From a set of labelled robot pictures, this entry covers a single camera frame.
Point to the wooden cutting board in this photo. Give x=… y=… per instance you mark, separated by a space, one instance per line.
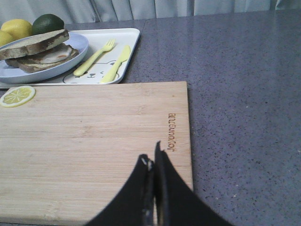
x=67 y=152

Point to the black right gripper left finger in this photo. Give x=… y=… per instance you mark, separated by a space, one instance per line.
x=134 y=203

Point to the yellow plastic knife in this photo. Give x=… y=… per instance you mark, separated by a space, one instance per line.
x=111 y=74

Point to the front yellow lemon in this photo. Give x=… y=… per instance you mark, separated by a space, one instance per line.
x=5 y=38

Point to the green lime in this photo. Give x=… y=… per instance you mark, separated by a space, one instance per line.
x=47 y=23

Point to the rear yellow lemon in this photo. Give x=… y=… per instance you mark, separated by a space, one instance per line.
x=18 y=28

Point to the yellow lemon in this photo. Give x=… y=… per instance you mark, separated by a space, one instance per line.
x=5 y=38
x=18 y=28

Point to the fried egg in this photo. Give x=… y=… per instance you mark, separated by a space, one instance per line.
x=56 y=54

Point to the white bear tray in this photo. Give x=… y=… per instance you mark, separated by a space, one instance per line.
x=96 y=39

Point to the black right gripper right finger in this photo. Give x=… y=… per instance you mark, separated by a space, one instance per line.
x=176 y=203

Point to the light blue plate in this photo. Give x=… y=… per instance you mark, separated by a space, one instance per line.
x=11 y=75

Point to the yellow plastic fork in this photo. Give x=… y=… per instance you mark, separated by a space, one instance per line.
x=87 y=64

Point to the lemon slice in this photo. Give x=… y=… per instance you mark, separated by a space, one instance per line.
x=17 y=96

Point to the bread slice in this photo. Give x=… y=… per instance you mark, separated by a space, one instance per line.
x=34 y=44
x=28 y=65

